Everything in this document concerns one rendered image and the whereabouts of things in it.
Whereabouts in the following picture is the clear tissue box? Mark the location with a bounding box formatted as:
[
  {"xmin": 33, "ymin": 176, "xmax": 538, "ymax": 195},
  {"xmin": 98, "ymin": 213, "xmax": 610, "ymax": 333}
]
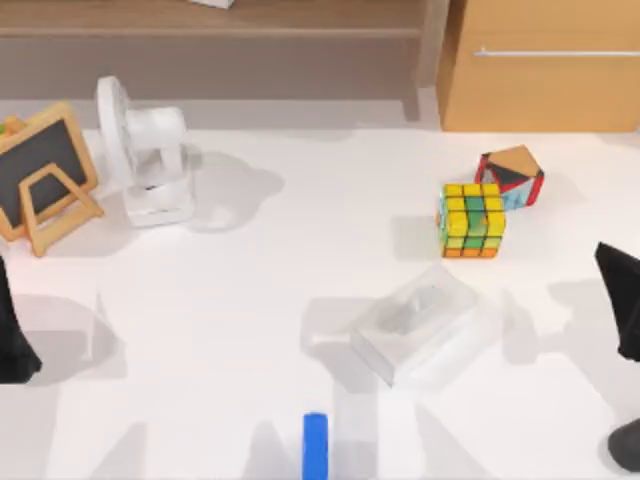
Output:
[{"xmin": 349, "ymin": 264, "xmax": 480, "ymax": 389}]

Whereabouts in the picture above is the white desk fan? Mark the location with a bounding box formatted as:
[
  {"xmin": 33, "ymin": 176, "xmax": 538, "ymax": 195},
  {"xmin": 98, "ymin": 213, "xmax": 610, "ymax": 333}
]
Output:
[{"xmin": 95, "ymin": 75, "xmax": 195, "ymax": 228}]

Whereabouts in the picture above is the red and tan box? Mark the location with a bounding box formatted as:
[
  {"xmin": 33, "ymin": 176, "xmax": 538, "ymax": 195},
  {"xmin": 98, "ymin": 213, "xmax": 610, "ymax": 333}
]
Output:
[{"xmin": 473, "ymin": 144, "xmax": 546, "ymax": 212}]

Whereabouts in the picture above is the dark grey rounded object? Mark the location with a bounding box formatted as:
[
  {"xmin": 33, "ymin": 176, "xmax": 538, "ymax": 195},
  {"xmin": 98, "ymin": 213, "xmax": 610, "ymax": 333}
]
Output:
[{"xmin": 607, "ymin": 418, "xmax": 640, "ymax": 471}]

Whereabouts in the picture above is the wooden open shelf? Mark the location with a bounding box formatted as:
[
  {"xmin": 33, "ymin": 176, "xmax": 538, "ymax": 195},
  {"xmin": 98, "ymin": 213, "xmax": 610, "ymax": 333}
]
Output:
[{"xmin": 0, "ymin": 0, "xmax": 451, "ymax": 121}]

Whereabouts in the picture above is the long metal handle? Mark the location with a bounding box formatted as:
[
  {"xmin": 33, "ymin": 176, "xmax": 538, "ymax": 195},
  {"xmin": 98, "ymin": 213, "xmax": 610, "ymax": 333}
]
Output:
[{"xmin": 473, "ymin": 47, "xmax": 640, "ymax": 58}]

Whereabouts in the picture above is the wooden framed blackboard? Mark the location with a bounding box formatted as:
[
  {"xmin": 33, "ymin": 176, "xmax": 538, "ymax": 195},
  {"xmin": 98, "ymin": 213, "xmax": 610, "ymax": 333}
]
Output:
[{"xmin": 0, "ymin": 101, "xmax": 106, "ymax": 258}]

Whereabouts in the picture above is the yellow green puzzle cube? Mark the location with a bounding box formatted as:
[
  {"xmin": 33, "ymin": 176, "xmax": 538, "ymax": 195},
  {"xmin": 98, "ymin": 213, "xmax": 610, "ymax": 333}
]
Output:
[{"xmin": 437, "ymin": 182, "xmax": 507, "ymax": 260}]

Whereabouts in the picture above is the wooden cupboard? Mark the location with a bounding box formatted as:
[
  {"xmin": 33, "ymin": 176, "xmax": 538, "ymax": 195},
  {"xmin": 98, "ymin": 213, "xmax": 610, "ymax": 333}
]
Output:
[{"xmin": 436, "ymin": 0, "xmax": 640, "ymax": 134}]

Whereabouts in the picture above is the blue block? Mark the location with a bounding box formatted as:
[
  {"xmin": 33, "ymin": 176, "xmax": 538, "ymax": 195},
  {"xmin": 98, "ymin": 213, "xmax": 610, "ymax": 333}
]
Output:
[{"xmin": 302, "ymin": 412, "xmax": 331, "ymax": 480}]

